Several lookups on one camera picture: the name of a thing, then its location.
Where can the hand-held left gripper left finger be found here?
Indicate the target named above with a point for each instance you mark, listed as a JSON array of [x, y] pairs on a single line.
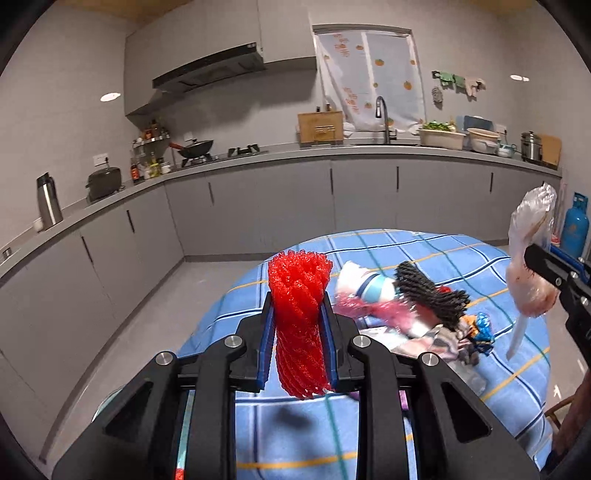
[[267, 350]]

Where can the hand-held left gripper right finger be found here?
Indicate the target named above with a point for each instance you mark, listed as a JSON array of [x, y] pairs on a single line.
[[328, 341]]

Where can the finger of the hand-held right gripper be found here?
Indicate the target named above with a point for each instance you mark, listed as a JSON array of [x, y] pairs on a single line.
[[565, 257], [545, 265]]

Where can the red foam fruit net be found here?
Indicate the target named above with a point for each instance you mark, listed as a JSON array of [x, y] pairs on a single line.
[[300, 323]]

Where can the clear plastic bag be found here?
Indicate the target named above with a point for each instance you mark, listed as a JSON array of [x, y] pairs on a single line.
[[531, 221]]

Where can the pink plastic wrapper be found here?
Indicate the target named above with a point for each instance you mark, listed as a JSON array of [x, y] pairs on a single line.
[[369, 310]]

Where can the red and blue foil wrapper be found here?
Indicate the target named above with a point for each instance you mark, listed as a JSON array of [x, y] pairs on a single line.
[[482, 323]]

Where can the blue gas cylinder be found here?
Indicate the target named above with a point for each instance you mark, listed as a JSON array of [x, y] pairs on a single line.
[[575, 226]]

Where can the white blue striped packet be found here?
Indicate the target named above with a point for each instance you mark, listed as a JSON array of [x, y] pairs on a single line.
[[369, 282]]

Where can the blue plaid tablecloth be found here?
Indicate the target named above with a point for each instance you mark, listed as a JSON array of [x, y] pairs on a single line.
[[461, 258]]

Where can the wooden chair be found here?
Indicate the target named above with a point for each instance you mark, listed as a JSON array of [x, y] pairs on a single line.
[[556, 408]]

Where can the crumpled grey checked wrapper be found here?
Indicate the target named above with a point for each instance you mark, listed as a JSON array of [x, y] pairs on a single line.
[[434, 342]]

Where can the wooden cutting board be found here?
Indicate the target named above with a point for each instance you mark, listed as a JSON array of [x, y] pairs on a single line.
[[551, 150]]

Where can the black foam fruit net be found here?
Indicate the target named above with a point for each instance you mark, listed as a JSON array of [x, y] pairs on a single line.
[[429, 295]]

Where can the steel stock pot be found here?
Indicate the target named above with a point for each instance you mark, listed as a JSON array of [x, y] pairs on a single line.
[[531, 146]]

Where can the small teal bowl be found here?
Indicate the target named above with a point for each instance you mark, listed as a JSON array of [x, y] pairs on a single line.
[[507, 150]]

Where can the cream bowl red rim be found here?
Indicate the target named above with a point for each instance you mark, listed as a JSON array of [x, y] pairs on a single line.
[[484, 141]]

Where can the grey kitchen counter cabinets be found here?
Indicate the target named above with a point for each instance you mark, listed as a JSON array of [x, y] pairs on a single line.
[[277, 194]]

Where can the blue plastic box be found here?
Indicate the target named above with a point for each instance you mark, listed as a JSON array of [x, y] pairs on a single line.
[[478, 122]]

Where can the cream plastic basin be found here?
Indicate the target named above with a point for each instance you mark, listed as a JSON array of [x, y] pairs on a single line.
[[441, 139]]

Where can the green leafy vegetables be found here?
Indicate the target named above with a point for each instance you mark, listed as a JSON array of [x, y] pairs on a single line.
[[436, 125]]

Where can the beige hanging cloth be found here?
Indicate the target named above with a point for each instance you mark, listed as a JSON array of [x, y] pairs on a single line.
[[474, 85]]

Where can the grey hanging scrubber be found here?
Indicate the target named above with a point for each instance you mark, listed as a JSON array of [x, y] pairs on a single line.
[[437, 97]]

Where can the black gas stove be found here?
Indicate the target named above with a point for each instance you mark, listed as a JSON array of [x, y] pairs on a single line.
[[244, 151]]

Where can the green hanging cloth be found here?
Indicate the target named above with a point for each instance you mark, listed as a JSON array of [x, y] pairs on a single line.
[[447, 77]]

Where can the steel kitchen faucet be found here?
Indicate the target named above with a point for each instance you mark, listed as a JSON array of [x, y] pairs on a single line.
[[385, 124]]

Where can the wooden knife box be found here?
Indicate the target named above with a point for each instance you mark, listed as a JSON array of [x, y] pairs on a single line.
[[318, 129]]

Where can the black wok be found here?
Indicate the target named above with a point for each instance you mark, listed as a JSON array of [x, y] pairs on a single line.
[[196, 148]]

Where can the spice rack with bottles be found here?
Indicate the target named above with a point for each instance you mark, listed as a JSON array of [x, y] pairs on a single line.
[[150, 154]]

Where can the small white cup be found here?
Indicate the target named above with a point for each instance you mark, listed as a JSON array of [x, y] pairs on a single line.
[[38, 225]]

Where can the white curtain orange fruit print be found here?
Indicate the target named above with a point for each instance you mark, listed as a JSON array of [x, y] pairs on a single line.
[[369, 69]]

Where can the steel thermos jug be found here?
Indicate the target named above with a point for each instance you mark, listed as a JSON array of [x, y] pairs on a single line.
[[48, 203]]

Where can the black range hood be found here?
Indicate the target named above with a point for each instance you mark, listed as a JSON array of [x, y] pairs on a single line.
[[207, 69]]

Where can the white wall socket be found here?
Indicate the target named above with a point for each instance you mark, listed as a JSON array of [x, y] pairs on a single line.
[[101, 160]]

